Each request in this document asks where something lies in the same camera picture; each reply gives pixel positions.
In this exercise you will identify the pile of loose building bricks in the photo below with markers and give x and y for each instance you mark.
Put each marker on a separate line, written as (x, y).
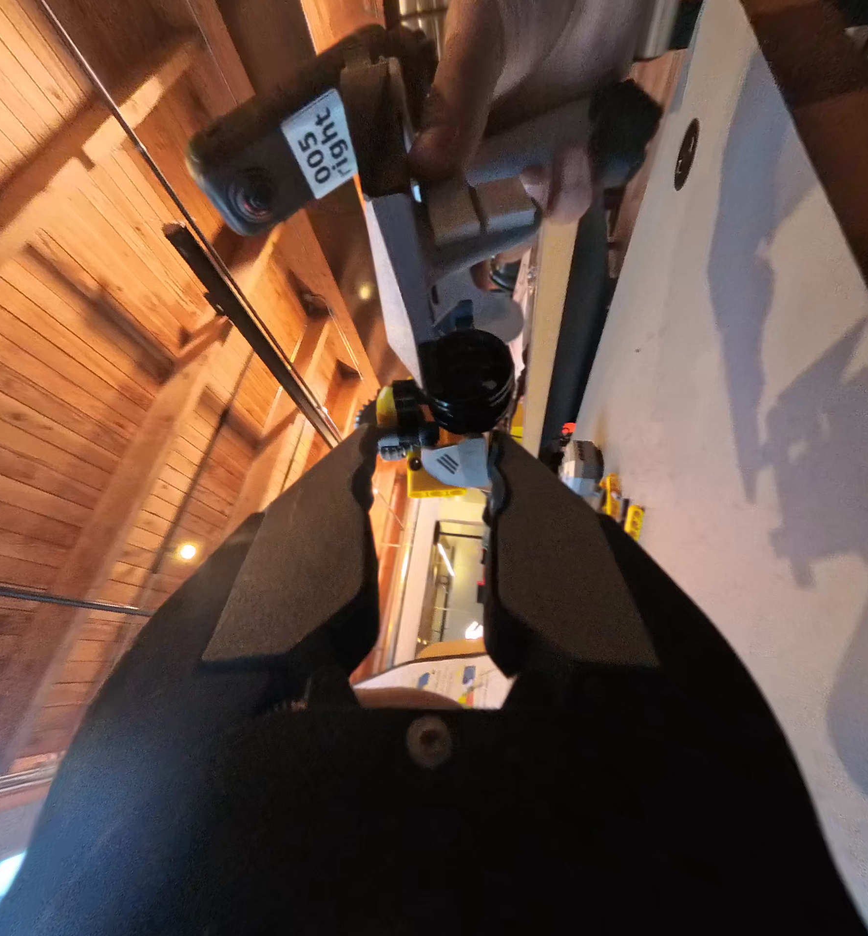
(624, 512)

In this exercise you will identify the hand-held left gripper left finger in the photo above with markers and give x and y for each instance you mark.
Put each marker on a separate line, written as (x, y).
(295, 570)

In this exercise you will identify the small yellow brick wheel assembly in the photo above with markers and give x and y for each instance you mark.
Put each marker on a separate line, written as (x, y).
(470, 380)

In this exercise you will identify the black desk leg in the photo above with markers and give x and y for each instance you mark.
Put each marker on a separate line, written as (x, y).
(580, 329)

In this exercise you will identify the grey battery box brick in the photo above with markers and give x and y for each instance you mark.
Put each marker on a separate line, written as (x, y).
(580, 468)

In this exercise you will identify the black round desk cap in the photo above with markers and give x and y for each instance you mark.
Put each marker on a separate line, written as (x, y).
(686, 153)

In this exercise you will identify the person's right hand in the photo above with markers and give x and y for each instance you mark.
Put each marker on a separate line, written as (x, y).
(536, 51)

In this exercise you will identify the black ceiling track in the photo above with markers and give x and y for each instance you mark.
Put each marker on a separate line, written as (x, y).
(258, 322)

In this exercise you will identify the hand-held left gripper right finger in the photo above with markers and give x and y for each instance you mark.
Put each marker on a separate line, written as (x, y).
(565, 585)

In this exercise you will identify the round ceiling light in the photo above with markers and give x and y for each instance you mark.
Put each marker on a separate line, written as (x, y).
(187, 550)

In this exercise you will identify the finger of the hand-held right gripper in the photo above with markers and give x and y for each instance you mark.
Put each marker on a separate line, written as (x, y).
(492, 319)
(404, 292)

